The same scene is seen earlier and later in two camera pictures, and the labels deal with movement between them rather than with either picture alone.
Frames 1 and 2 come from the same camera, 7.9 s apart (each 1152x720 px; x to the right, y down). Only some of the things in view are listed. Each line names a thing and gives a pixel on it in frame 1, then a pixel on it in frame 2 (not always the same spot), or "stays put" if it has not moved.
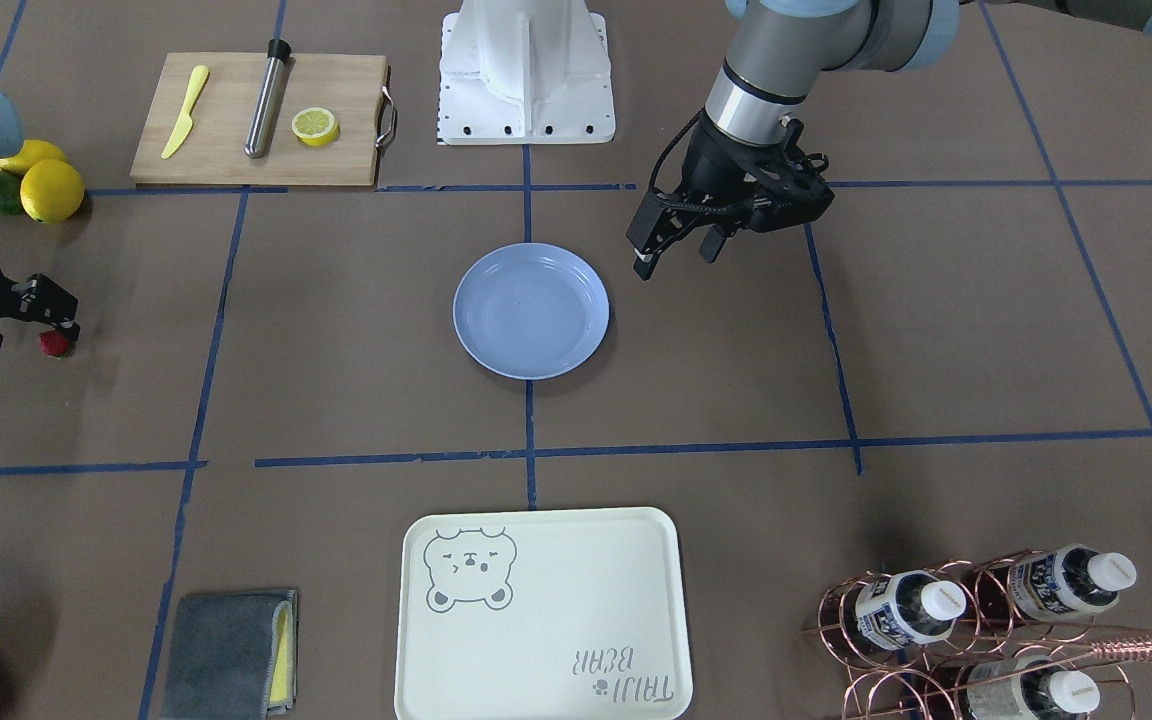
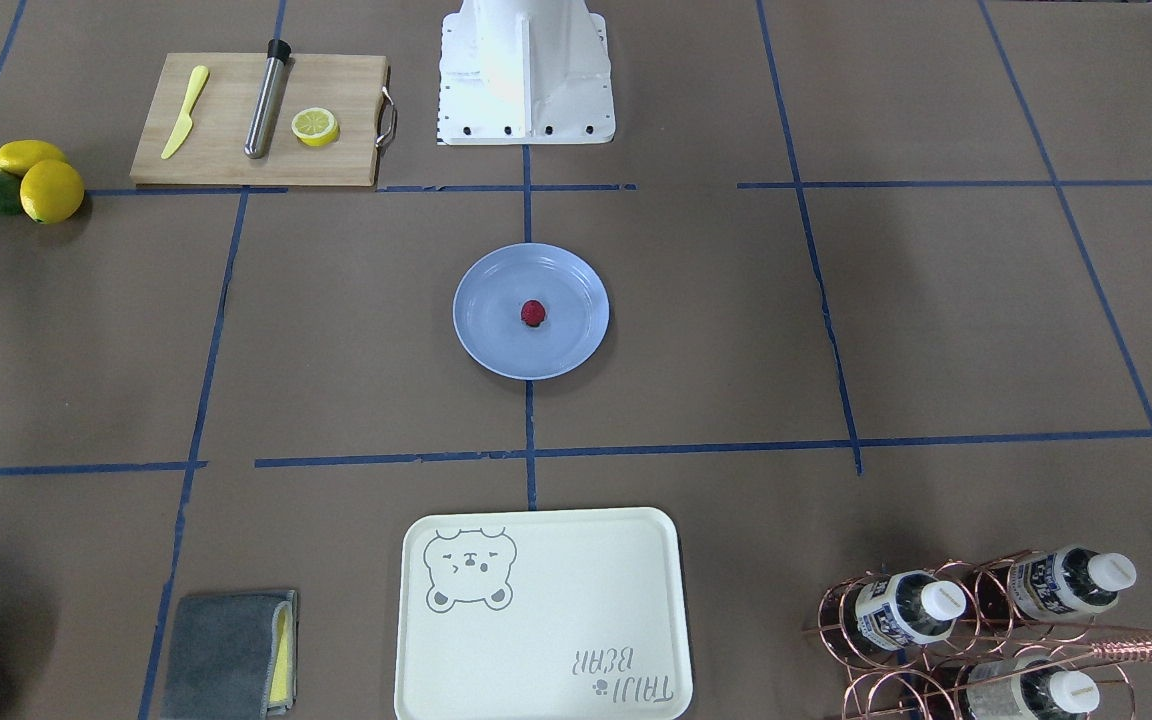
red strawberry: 54,343 → 532,313
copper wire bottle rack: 951,640 stays put
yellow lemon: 51,190 stays put
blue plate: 531,311 stays put
